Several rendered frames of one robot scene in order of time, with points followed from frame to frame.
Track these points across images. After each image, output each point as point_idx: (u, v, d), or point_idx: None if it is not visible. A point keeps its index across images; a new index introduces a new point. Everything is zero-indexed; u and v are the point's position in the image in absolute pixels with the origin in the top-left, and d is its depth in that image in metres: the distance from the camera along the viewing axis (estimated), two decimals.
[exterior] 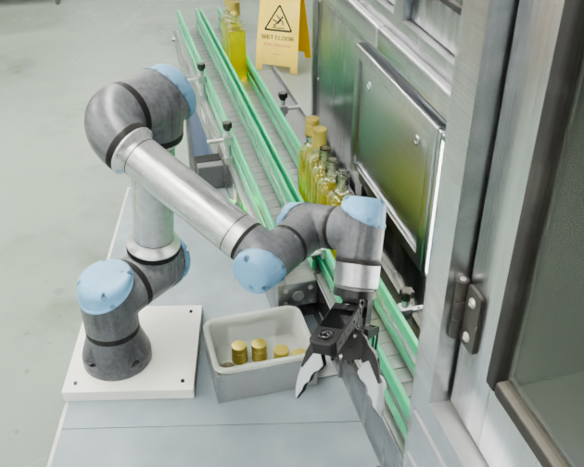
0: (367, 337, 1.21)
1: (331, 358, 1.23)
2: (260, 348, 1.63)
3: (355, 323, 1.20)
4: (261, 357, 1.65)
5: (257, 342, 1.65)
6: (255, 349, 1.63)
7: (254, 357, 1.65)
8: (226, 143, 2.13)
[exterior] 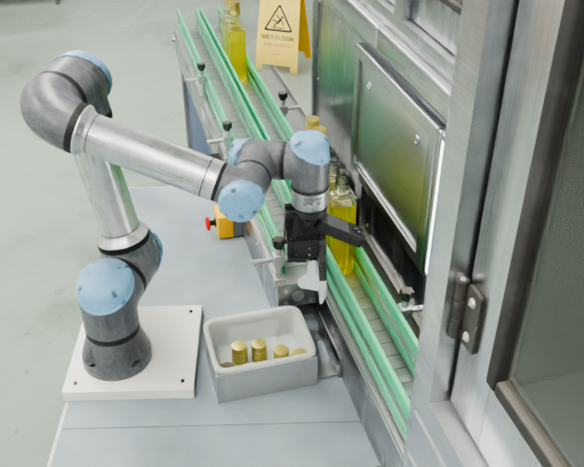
0: None
1: None
2: (260, 348, 1.63)
3: None
4: (261, 358, 1.65)
5: (257, 342, 1.65)
6: (255, 349, 1.63)
7: (254, 358, 1.65)
8: (226, 143, 2.13)
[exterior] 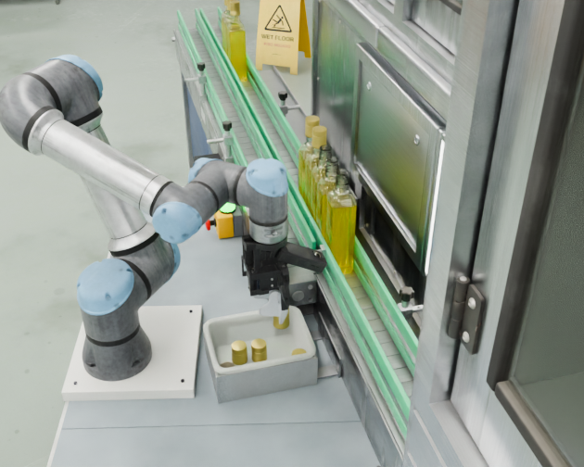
0: None
1: None
2: (260, 348, 1.63)
3: None
4: (261, 358, 1.65)
5: (257, 342, 1.65)
6: (255, 349, 1.63)
7: (254, 358, 1.65)
8: (226, 143, 2.13)
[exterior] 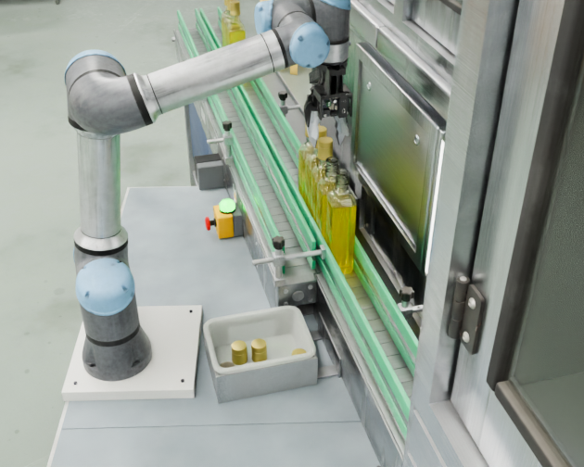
0: (311, 90, 1.61)
1: None
2: (260, 348, 1.63)
3: (316, 77, 1.62)
4: (261, 358, 1.65)
5: (257, 342, 1.65)
6: (255, 349, 1.63)
7: (254, 358, 1.65)
8: (226, 143, 2.13)
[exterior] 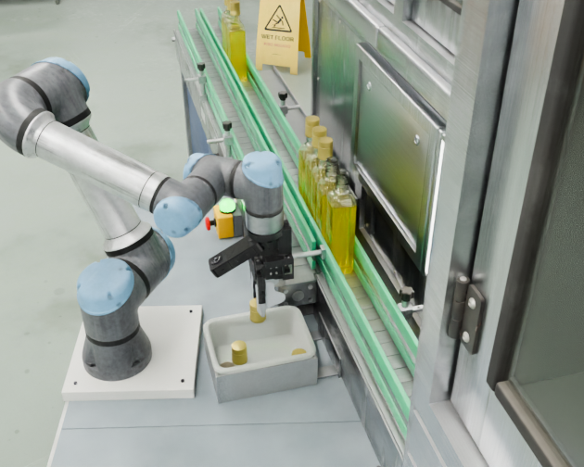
0: (260, 268, 1.48)
1: (251, 270, 1.55)
2: None
3: (250, 256, 1.48)
4: (260, 317, 1.58)
5: (255, 301, 1.58)
6: (253, 309, 1.57)
7: (252, 317, 1.58)
8: (226, 143, 2.13)
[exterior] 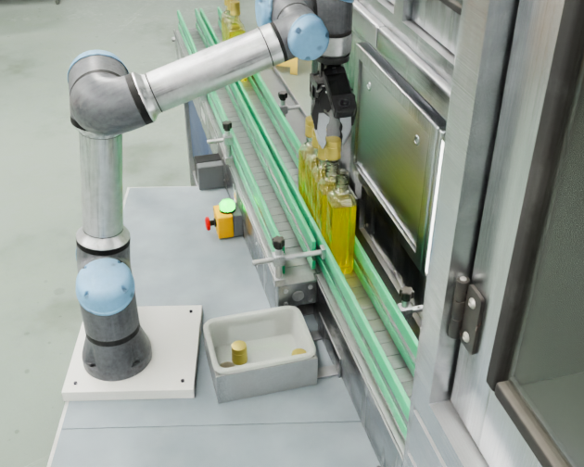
0: (350, 87, 1.57)
1: (327, 110, 1.58)
2: (340, 138, 1.63)
3: None
4: (339, 148, 1.65)
5: (332, 140, 1.63)
6: (340, 142, 1.63)
7: (338, 154, 1.64)
8: (226, 143, 2.13)
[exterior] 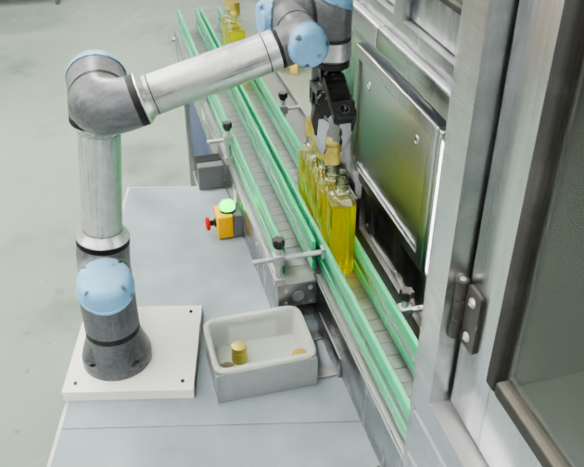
0: (350, 93, 1.58)
1: (327, 116, 1.59)
2: (340, 144, 1.64)
3: None
4: (339, 155, 1.66)
5: (331, 145, 1.63)
6: (340, 148, 1.63)
7: (338, 159, 1.65)
8: (226, 143, 2.13)
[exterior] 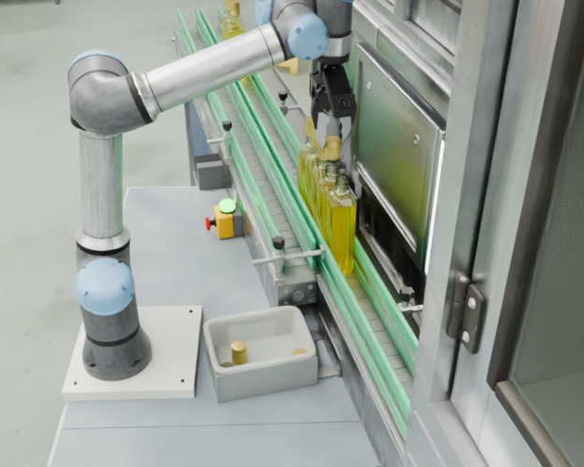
0: (350, 86, 1.57)
1: (326, 109, 1.58)
2: (340, 138, 1.64)
3: None
4: (339, 148, 1.65)
5: (331, 139, 1.63)
6: (340, 142, 1.63)
7: (338, 154, 1.64)
8: (226, 143, 2.13)
